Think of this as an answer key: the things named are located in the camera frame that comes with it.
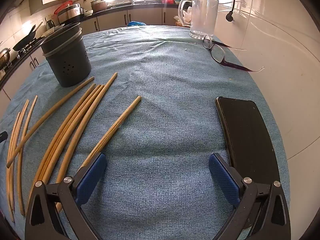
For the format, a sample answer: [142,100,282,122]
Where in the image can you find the red plastic basket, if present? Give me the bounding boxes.
[54,1,73,15]

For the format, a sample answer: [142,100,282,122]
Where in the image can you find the black frying pan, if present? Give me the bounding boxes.
[12,25,38,52]

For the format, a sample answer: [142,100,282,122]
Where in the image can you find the black power cable with plug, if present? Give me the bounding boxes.
[226,0,240,22]

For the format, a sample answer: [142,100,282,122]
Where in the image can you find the dark-framed eyeglasses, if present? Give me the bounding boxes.
[202,34,265,73]

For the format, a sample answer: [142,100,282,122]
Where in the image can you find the black smartphone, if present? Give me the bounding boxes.
[215,96,282,188]

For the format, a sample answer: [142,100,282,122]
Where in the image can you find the row of wooden chopsticks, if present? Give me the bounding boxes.
[5,72,142,223]

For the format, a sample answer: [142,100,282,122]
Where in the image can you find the shiny steel stovetop kettle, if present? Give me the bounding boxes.
[0,47,12,66]

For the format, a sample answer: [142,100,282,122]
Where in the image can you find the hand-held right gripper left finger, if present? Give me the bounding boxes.
[24,152,108,240]

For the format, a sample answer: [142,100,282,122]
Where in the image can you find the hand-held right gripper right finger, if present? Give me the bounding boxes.
[208,152,292,240]

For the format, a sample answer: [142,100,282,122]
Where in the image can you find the dark perforated utensil holder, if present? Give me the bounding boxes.
[40,22,92,88]

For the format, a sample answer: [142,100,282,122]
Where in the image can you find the brown cooking pot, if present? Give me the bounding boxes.
[90,0,108,12]

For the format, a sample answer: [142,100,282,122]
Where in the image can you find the blue tablecloth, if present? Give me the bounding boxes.
[0,25,292,240]

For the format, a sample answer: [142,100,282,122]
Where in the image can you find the silver rice cooker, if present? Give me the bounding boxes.
[57,4,84,24]

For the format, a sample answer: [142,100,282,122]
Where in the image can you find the clear plastic bag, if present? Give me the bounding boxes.
[174,7,193,27]

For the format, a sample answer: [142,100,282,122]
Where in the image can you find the clear glass mug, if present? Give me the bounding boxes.
[178,0,219,40]

